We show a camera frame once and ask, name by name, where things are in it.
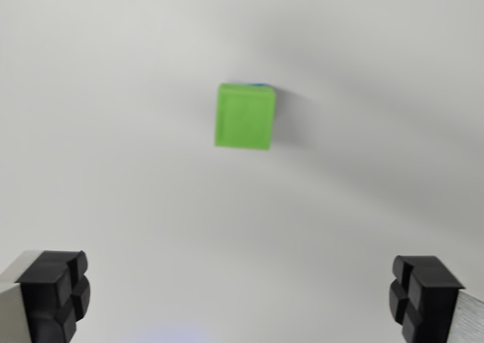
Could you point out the blue cube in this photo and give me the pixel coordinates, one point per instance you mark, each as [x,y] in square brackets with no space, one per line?
[259,84]

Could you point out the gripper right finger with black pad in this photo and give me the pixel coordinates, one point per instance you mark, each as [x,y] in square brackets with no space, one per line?
[435,301]

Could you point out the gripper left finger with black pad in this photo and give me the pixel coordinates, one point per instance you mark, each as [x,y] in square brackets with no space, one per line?
[41,301]

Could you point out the green cube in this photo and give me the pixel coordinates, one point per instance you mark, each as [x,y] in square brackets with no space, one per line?
[245,117]

